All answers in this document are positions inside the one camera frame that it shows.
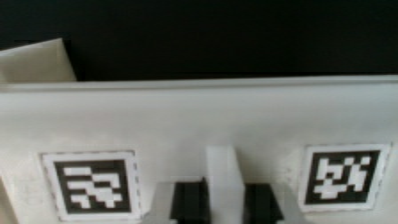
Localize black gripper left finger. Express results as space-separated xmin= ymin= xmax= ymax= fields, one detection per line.
xmin=170 ymin=179 xmax=212 ymax=224

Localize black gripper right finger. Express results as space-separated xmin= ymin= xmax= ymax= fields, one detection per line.
xmin=244 ymin=183 xmax=285 ymax=224

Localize white cabinet door panel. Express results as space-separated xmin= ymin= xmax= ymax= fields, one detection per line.
xmin=0 ymin=82 xmax=398 ymax=224

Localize white cabinet body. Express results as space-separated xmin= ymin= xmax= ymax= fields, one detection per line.
xmin=0 ymin=38 xmax=398 ymax=89

